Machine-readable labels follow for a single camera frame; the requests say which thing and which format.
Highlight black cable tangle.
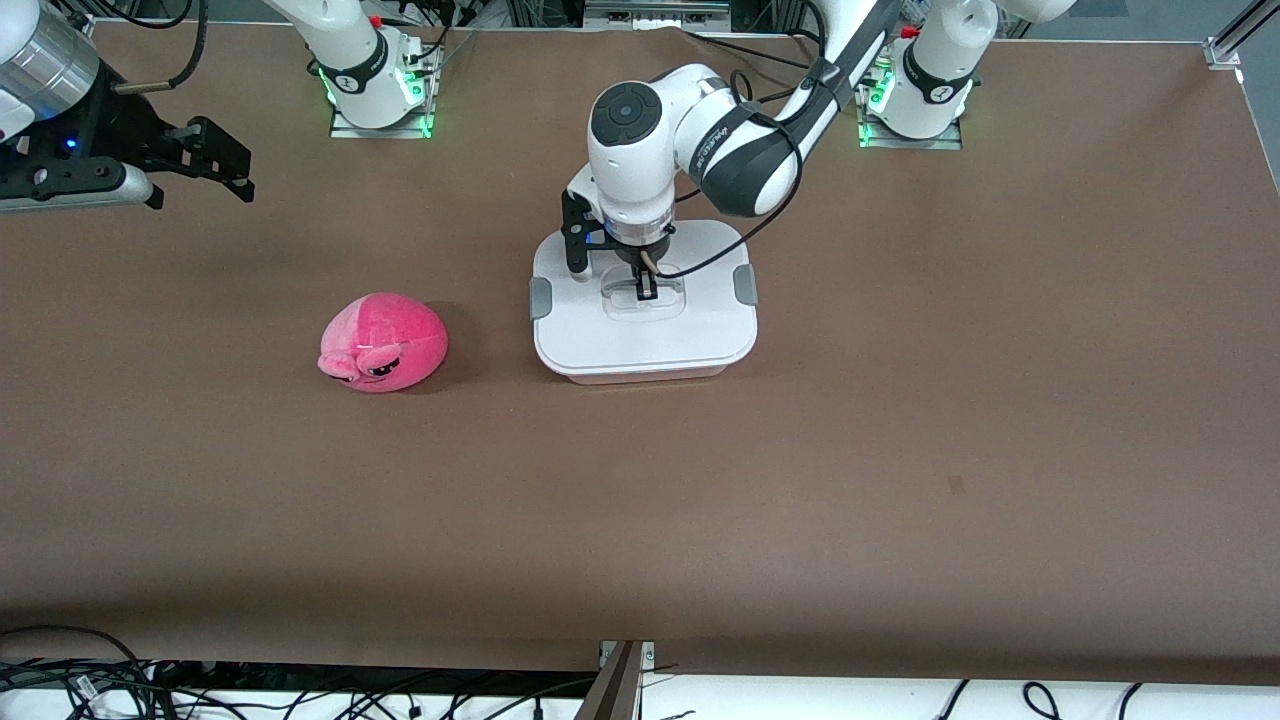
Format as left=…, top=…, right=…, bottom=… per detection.
left=0, top=625, right=601, bottom=720

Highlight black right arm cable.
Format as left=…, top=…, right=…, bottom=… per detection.
left=95, top=0, right=209, bottom=94

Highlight thin black cable loop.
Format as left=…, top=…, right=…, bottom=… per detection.
left=98, top=0, right=194, bottom=30

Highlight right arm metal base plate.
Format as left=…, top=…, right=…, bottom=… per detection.
left=328, top=40, right=443, bottom=140

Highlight metal equipment rack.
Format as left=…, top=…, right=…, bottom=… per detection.
left=585, top=0, right=733, bottom=31

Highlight aluminium frame post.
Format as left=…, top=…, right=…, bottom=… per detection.
left=575, top=640, right=657, bottom=720

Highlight pink plastic box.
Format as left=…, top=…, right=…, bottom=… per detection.
left=563, top=364, right=733, bottom=387

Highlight brown table cover sheet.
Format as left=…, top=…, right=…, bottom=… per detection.
left=0, top=20, right=1280, bottom=687

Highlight aluminium profile bar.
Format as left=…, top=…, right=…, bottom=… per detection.
left=1203, top=0, right=1280, bottom=71

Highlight black cable on table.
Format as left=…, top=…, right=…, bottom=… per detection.
left=688, top=28, right=826, bottom=73

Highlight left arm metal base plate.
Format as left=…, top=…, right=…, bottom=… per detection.
left=857, top=55, right=966, bottom=152

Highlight pink plush toy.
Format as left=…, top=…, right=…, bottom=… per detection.
left=318, top=292, right=449, bottom=394

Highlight white box lid grey clips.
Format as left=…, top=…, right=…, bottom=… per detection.
left=530, top=220, right=759, bottom=377

